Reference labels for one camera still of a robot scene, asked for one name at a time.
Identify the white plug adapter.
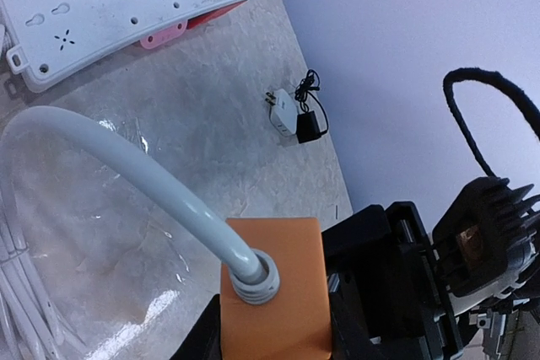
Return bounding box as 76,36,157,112
266,89,298,137

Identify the black plug with cable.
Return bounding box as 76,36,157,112
294,69,329,144

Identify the red cube socket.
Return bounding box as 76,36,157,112
186,0,247,30

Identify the orange power strip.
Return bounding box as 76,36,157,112
219,218,332,359

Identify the pink plug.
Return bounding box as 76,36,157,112
139,21,187,50

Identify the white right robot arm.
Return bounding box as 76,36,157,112
322,67,539,359

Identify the white bundled cable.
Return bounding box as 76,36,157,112
0,22,282,360

